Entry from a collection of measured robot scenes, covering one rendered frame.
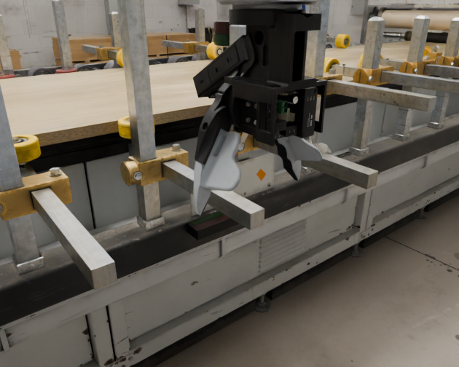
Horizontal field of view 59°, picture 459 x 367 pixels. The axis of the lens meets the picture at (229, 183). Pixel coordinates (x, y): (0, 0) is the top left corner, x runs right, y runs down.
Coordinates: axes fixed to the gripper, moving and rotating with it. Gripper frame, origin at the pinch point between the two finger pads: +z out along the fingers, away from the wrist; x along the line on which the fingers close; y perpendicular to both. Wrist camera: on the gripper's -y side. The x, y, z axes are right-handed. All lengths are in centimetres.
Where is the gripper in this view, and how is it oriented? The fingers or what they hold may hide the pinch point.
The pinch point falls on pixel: (248, 194)
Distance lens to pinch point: 47.1
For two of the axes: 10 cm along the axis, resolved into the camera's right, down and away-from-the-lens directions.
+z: 0.0, 9.1, 4.0
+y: 6.2, 3.2, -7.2
